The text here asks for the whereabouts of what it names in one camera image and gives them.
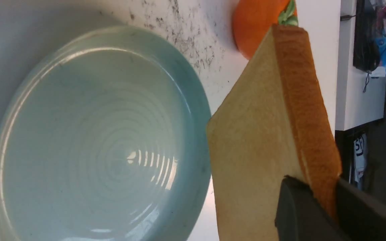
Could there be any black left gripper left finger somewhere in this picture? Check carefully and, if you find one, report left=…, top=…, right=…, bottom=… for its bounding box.
left=274, top=176, right=350, bottom=241

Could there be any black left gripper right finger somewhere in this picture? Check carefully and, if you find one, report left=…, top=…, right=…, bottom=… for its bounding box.
left=336, top=179, right=386, bottom=241

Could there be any toasted bread slice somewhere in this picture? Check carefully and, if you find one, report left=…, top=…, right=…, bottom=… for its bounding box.
left=206, top=25, right=342, bottom=241

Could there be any white cabinet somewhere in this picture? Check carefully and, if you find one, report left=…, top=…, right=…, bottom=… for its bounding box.
left=335, top=0, right=386, bottom=131

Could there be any black hanging bag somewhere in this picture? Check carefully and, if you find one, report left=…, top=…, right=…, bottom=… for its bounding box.
left=353, top=0, right=380, bottom=73

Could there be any orange persimmon with green leaf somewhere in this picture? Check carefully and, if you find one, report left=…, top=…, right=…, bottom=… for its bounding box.
left=232, top=0, right=298, bottom=60

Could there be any light blue round plate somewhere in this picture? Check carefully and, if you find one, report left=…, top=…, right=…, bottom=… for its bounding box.
left=0, top=25, right=211, bottom=241

